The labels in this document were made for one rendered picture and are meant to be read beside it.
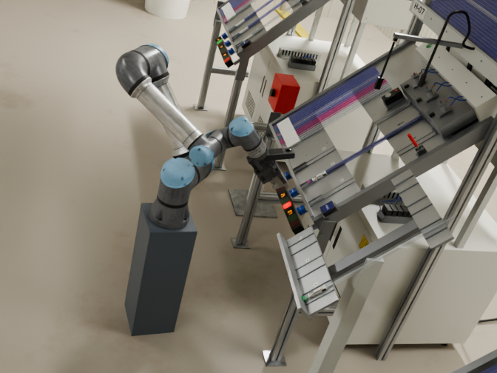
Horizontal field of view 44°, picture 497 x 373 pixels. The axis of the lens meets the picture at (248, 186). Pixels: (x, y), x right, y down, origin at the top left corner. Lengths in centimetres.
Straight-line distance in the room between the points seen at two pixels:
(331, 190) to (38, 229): 146
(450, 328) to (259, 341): 86
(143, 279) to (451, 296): 130
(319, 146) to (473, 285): 89
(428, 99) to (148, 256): 118
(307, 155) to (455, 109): 61
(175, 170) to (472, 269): 130
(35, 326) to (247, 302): 93
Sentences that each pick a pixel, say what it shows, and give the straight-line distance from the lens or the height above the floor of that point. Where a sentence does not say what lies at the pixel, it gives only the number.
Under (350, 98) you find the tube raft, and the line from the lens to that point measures 263.
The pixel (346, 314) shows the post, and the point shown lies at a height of 59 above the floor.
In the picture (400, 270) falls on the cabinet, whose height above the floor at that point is 50.
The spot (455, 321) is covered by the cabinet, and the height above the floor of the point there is 21.
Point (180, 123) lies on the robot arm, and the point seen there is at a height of 96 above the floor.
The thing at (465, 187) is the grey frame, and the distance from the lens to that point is 234.
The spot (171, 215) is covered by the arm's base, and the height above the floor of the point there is 61.
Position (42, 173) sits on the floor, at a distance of 345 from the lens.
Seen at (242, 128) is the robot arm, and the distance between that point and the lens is 212.
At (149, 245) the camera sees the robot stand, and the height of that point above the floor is 49.
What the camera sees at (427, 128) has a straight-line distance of 234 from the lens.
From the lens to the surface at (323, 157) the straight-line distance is 245.
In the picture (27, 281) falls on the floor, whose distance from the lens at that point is 282.
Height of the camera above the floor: 196
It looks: 33 degrees down
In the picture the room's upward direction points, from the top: 16 degrees clockwise
